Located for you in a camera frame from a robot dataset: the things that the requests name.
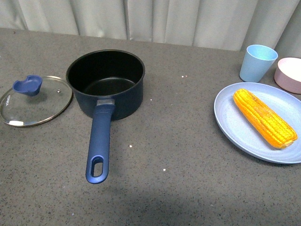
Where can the glass lid blue knob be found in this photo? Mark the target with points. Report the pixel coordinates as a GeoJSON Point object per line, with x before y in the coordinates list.
{"type": "Point", "coordinates": [34, 101]}

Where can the yellow corn cob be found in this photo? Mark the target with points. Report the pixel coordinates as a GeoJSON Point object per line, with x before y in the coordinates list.
{"type": "Point", "coordinates": [274, 129]}

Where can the dark blue saucepan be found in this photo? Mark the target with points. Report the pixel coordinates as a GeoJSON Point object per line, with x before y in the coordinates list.
{"type": "Point", "coordinates": [108, 86]}

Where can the light blue plate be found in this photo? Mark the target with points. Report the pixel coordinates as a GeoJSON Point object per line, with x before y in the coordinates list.
{"type": "Point", "coordinates": [243, 135]}

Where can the white curtain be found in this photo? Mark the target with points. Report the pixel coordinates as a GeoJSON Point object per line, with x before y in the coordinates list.
{"type": "Point", "coordinates": [221, 24]}

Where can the light blue cup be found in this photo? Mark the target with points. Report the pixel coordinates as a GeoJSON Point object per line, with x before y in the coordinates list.
{"type": "Point", "coordinates": [257, 61]}

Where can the pink bowl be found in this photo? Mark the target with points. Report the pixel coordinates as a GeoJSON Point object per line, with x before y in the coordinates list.
{"type": "Point", "coordinates": [288, 74]}

